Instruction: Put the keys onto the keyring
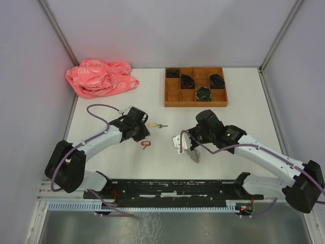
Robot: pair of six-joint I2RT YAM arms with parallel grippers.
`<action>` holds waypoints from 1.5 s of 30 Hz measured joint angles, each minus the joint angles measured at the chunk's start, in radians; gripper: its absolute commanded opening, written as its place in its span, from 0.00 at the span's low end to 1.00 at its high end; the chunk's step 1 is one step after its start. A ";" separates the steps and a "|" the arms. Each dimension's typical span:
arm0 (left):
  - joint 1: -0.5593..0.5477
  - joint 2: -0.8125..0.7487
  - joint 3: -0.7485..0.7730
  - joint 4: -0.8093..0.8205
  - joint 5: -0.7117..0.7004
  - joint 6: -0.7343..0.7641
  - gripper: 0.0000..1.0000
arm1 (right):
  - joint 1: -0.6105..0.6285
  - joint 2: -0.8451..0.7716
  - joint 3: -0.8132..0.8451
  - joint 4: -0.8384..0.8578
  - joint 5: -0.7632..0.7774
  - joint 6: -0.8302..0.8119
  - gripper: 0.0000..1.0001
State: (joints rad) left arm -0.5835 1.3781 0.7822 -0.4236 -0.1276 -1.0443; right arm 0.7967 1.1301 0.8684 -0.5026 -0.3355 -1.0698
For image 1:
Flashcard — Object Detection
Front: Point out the yellow tag key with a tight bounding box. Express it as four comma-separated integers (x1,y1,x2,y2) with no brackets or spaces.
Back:
148,123,167,129

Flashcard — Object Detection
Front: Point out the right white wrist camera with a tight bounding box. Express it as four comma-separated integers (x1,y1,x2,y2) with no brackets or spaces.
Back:
172,133,191,154

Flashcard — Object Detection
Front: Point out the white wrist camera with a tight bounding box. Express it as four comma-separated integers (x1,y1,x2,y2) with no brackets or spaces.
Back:
172,133,191,154
119,106,132,115

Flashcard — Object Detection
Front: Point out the wooden compartment tray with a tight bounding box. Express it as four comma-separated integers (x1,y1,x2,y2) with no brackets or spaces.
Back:
165,67,228,107

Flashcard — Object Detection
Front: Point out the grey cable duct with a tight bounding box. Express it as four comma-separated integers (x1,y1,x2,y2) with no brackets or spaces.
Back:
48,200,242,212

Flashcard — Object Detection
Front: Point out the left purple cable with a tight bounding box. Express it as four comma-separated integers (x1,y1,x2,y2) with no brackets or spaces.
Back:
50,103,133,191

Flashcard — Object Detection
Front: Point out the metal key organiser disc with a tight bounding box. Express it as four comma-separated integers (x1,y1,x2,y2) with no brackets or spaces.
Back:
184,148,201,164

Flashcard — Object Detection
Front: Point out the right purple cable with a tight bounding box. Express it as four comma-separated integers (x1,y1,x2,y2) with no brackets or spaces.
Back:
179,130,325,218

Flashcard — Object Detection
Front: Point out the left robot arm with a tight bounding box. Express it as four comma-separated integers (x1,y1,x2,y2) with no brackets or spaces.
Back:
45,104,150,198

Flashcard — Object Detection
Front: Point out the black rolled band top-left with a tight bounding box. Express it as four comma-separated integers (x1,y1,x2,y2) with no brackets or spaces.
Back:
166,68,180,78

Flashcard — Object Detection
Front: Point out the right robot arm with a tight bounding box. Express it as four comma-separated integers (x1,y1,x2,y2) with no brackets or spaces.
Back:
181,109,324,214

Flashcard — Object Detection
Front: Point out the black rolled band centre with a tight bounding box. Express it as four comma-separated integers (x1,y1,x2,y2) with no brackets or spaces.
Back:
180,74,196,89

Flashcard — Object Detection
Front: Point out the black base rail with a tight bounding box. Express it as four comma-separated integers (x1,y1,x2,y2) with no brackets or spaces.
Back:
96,179,264,203

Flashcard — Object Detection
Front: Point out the pink plastic bag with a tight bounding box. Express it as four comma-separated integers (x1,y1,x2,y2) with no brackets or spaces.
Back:
66,59,140,99

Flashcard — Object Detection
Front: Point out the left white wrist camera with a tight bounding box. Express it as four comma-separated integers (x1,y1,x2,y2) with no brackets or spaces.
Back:
119,106,132,115

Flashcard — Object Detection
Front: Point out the purple cable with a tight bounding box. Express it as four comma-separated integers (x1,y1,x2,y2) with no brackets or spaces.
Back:
179,130,325,218
50,103,133,191

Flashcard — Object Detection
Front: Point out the black rolled band right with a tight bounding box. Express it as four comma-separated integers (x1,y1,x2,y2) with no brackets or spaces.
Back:
209,74,225,89

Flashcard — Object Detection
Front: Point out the red tag key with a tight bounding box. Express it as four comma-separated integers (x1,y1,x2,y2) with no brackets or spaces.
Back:
141,141,151,149

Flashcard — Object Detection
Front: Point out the blue yellow rolled band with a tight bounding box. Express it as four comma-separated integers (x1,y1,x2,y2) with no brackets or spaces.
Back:
196,86,212,102

